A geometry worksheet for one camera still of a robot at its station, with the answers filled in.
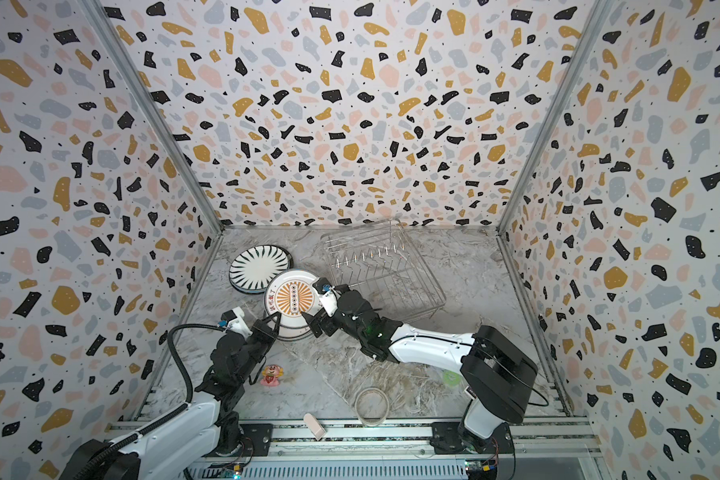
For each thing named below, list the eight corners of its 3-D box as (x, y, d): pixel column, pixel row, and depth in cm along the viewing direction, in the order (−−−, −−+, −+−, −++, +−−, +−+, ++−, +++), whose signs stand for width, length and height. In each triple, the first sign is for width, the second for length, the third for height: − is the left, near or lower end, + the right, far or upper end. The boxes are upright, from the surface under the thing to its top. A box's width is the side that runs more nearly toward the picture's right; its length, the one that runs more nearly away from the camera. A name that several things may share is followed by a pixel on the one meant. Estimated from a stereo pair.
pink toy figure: (263, 388, 84) (258, 383, 81) (267, 369, 87) (263, 364, 84) (280, 388, 84) (277, 383, 81) (284, 369, 87) (281, 364, 84)
